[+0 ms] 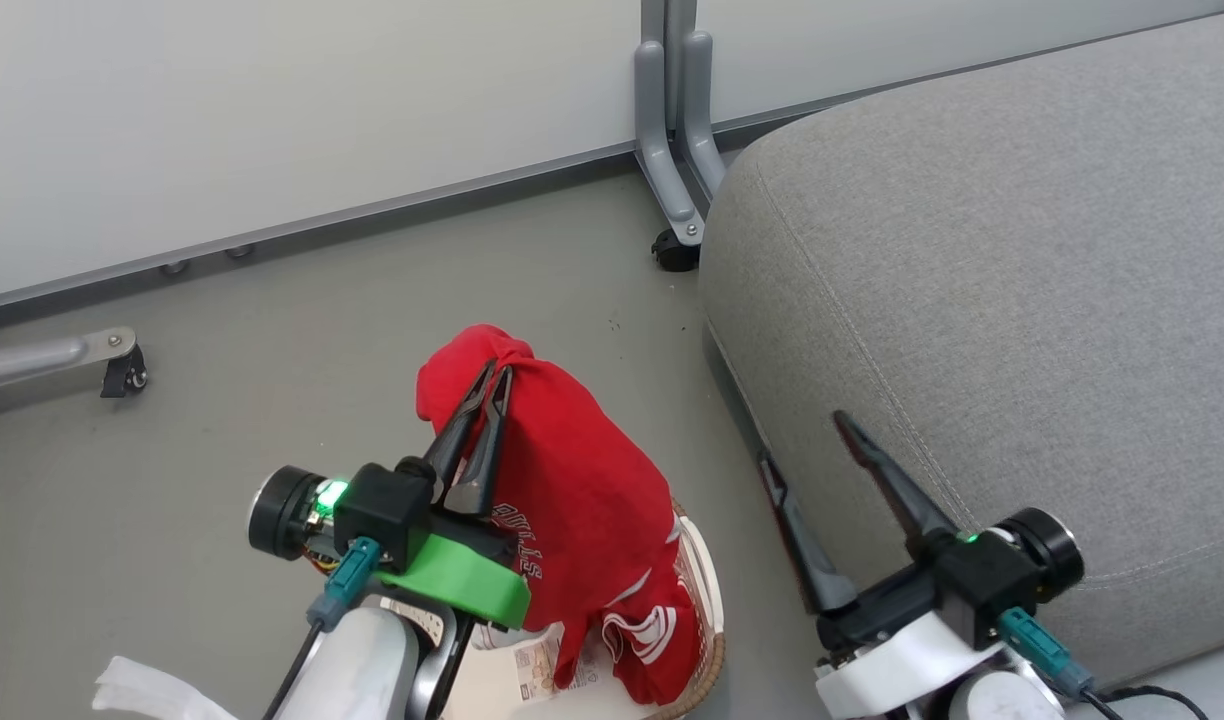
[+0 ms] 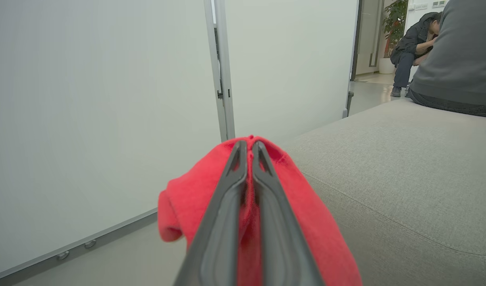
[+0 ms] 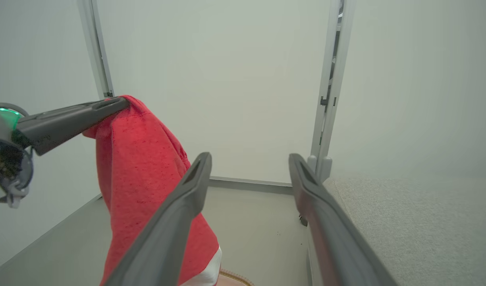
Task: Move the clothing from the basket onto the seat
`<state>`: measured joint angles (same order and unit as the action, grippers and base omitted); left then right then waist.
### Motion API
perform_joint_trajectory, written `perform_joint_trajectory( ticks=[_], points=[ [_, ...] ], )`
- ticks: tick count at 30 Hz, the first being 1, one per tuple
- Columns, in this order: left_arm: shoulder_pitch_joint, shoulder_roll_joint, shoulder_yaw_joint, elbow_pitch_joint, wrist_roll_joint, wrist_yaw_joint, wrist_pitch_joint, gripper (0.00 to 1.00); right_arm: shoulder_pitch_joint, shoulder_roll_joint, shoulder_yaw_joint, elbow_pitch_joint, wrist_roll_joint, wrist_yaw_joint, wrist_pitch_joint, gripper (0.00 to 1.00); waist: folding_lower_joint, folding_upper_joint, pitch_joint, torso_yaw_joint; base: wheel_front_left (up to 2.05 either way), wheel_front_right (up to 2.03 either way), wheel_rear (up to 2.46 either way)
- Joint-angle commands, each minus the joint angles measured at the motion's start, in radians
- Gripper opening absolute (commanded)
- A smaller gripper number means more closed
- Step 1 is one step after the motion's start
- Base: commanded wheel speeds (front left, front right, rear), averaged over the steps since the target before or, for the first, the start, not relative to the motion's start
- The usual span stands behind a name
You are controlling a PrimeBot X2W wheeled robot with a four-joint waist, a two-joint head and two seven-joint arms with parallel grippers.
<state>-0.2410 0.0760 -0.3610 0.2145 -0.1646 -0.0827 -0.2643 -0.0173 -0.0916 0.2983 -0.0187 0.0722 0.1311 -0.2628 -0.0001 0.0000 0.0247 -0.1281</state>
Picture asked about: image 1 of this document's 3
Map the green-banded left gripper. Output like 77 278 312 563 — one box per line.
249 362 531 629

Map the left arm teal-plug black cable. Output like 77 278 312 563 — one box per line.
262 537 383 720

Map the long grey partition foot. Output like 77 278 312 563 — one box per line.
0 327 138 396

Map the right arm teal-plug black cable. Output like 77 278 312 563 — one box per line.
997 607 1213 720

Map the grey partition foot bracket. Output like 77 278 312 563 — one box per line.
677 30 729 201
634 40 708 247

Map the cream laundry basket brown rim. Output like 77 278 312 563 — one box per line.
452 500 726 720

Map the grey fabric sofa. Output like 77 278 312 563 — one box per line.
699 10 1224 691

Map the printed label sticker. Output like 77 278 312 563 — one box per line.
515 640 601 703

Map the arm teal-plug black cable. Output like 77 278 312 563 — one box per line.
997 607 1213 720
262 537 383 720

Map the white fabric strip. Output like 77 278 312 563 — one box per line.
92 655 241 720

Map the black caster with silver hub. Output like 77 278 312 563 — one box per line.
100 345 149 399

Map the black caster wheel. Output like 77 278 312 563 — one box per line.
652 228 701 273

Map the red white-trimmed shirt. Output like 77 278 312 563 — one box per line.
416 323 703 706

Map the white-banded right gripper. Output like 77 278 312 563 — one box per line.
759 412 1085 719

